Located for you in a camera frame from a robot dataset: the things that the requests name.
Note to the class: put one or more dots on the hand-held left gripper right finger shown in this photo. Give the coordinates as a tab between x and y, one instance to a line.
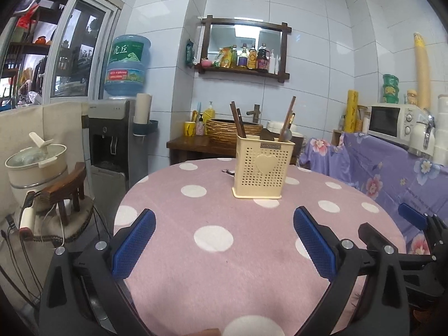
313	241

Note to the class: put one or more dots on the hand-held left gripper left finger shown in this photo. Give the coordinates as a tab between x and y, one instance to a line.
134	241

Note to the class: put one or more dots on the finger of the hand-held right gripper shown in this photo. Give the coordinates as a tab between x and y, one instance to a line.
371	234
413	215

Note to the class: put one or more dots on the cream plastic utensil holder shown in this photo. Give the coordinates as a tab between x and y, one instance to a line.
262	171

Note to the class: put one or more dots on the metal spoon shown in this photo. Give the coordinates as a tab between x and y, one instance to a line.
287	134

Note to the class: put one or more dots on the wooden chopsticks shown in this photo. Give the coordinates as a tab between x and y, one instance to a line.
236	117

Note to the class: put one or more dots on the purple floral cloth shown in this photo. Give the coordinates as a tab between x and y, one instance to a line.
378	168

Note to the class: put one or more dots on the pink polka dot tablecloth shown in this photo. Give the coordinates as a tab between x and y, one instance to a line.
245	252

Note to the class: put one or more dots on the wooden chair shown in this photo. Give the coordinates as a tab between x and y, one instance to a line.
66	185

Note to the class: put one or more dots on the white stacked containers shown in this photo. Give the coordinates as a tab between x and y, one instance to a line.
441	129

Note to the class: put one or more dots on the white microwave oven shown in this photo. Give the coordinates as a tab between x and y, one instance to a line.
385	120

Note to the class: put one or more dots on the grey water dispenser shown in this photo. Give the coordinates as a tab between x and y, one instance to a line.
105	147

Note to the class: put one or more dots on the dark thread scrap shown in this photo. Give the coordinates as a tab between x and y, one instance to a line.
227	172

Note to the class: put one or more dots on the dark wooden counter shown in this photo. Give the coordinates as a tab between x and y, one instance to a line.
189	143

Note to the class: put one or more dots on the dark brown wooden spatula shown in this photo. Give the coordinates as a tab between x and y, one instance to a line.
269	135

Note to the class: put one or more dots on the small clear bottle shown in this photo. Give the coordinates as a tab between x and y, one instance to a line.
341	123

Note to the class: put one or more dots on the yellow lidded jar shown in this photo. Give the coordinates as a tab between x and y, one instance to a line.
412	98

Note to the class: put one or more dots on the yellow foil roll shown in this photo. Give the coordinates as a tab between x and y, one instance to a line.
351	112

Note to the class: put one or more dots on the white pot with lid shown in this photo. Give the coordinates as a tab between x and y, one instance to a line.
35	168

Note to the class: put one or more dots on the yellow cup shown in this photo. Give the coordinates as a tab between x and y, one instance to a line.
189	129

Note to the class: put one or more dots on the stack of green cups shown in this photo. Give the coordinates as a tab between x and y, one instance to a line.
391	89

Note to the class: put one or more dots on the small pink pump bottle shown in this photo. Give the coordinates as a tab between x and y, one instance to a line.
200	127

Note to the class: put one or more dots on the woven basket sink basin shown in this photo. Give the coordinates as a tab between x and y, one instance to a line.
220	131

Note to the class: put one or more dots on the bronze faucet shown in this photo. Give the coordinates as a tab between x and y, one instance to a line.
256	113

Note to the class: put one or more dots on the tall cream paper roll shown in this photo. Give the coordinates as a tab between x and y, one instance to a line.
421	73

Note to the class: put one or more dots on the yellow soap pump bottle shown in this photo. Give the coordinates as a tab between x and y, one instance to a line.
209	113

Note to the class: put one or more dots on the blue water jug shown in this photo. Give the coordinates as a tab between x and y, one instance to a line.
126	66

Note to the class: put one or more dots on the pink bowl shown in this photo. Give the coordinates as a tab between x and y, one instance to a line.
206	63

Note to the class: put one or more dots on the row of condiment bottles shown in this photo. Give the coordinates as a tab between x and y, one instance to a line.
252	57

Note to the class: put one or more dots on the green packet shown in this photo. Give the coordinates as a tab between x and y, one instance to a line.
189	52

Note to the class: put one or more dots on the aluminium framed window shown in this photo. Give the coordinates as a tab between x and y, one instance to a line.
56	59

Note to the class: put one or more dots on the wooden framed wall mirror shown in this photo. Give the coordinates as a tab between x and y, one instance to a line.
224	35

